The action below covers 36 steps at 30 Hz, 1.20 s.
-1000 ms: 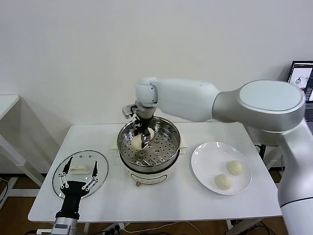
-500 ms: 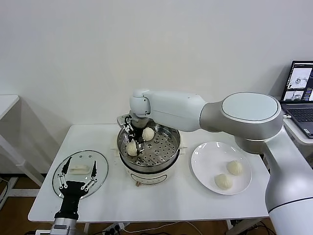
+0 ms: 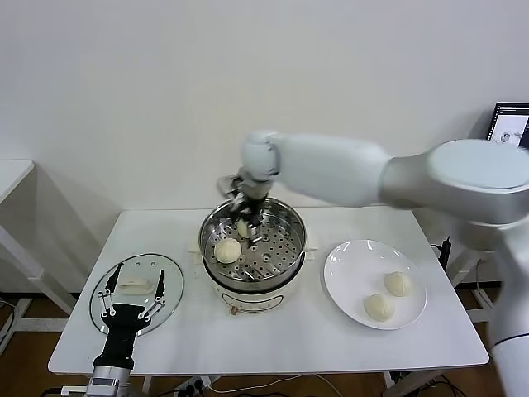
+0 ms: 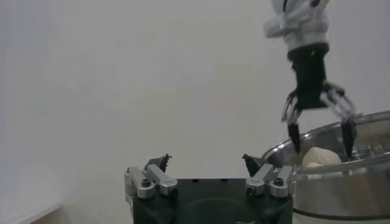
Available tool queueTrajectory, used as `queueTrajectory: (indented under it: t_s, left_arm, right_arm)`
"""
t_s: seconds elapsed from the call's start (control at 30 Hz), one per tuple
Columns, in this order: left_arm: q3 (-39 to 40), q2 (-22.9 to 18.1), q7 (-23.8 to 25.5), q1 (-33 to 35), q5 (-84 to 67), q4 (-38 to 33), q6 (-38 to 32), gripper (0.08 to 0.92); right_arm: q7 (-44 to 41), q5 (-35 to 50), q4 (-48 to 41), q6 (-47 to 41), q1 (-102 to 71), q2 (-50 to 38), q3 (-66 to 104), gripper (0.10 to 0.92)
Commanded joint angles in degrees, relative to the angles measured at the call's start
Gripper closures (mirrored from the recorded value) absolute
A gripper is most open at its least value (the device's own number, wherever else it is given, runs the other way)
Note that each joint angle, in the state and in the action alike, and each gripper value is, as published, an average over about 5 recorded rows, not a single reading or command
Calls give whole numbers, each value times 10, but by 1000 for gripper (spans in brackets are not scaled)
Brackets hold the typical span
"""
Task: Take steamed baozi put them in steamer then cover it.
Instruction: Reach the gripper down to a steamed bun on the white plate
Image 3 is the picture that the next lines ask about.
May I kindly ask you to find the stainless steel steamer basket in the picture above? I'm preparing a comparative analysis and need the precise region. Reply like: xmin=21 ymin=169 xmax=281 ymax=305
xmin=198 ymin=197 xmax=307 ymax=283

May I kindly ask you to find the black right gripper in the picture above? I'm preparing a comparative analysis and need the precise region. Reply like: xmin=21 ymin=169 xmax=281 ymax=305
xmin=228 ymin=193 xmax=269 ymax=249

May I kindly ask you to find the white round plate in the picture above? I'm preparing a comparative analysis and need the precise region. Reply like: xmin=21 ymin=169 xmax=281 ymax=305
xmin=322 ymin=238 xmax=427 ymax=331

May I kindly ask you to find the white power strip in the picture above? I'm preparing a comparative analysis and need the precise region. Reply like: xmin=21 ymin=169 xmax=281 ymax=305
xmin=175 ymin=378 xmax=212 ymax=395

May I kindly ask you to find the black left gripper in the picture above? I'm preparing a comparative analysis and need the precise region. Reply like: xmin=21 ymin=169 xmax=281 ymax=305
xmin=93 ymin=261 xmax=167 ymax=368

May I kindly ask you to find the grey open laptop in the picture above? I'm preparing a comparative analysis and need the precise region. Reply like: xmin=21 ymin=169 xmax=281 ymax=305
xmin=483 ymin=102 xmax=529 ymax=151

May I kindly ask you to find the round glass pot lid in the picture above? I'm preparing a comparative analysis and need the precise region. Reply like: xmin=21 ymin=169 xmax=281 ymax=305
xmin=89 ymin=252 xmax=185 ymax=336

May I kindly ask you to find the white empty side table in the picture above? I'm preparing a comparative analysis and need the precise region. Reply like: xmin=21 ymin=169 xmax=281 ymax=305
xmin=0 ymin=160 xmax=78 ymax=356

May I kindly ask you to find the white electric cooker pot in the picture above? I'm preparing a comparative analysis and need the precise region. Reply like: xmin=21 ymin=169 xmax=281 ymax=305
xmin=188 ymin=229 xmax=320 ymax=318

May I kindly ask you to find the white laptop side table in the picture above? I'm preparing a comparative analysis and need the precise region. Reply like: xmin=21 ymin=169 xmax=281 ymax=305
xmin=449 ymin=243 xmax=508 ymax=344

